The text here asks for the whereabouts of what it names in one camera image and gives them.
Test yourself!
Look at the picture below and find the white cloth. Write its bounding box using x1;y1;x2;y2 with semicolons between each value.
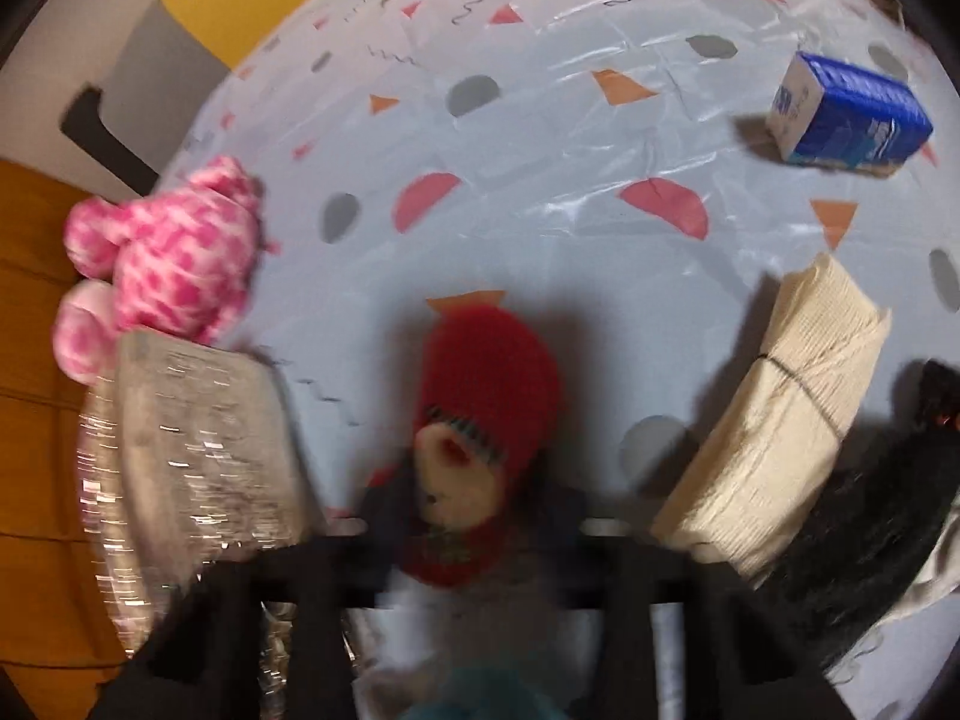
892;495;960;620

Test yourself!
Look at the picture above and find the blue plush elephant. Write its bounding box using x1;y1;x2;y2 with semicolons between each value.
405;664;563;720

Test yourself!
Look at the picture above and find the pink spotted plush toy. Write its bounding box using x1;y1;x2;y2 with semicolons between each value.
52;156;282;383

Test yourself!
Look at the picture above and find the beige folded cloth bundle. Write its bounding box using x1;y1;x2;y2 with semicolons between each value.
649;253;893;578

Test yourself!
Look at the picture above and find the silver ornate tissue box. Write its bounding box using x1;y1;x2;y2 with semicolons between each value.
75;330;353;698

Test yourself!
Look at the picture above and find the black wig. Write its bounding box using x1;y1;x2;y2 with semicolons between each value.
765;360;960;680

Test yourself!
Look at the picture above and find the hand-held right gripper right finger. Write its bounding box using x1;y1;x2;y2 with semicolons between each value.
540;484;848;720

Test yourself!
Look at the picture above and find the blue tissue packet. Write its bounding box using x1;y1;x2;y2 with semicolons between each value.
765;51;935;177

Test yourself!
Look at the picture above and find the red plush doll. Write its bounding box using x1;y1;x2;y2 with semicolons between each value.
367;304;563;590

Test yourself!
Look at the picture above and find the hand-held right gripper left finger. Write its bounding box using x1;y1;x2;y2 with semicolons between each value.
97;480;406;720

